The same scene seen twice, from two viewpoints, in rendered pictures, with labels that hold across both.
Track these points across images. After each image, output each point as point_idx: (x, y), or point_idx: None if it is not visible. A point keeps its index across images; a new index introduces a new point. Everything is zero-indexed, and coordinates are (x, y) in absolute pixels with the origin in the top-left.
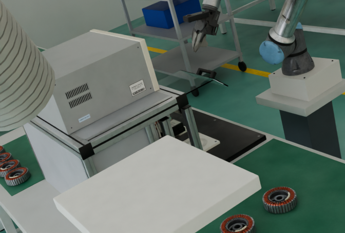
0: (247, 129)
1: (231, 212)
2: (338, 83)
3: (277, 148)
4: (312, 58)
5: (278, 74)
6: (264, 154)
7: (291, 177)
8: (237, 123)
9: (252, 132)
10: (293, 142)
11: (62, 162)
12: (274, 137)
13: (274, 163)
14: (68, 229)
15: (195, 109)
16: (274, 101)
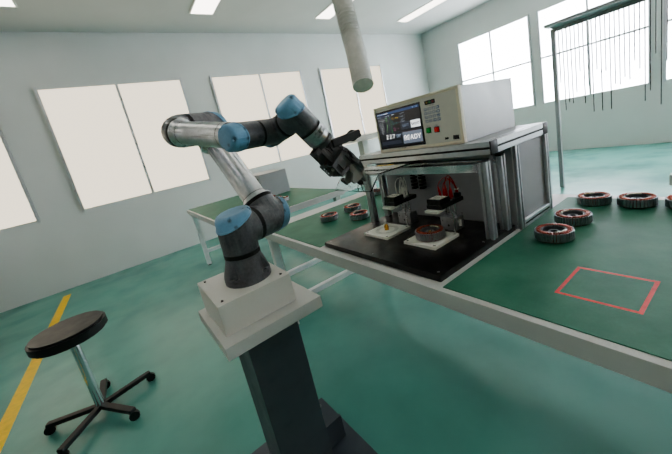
0: (338, 246)
1: None
2: None
3: (319, 241)
4: (214, 294)
5: (276, 272)
6: (330, 237)
7: (319, 228)
8: (348, 259)
9: (335, 243)
10: (306, 245)
11: None
12: (318, 248)
13: (325, 233)
14: None
15: (412, 280)
16: (299, 285)
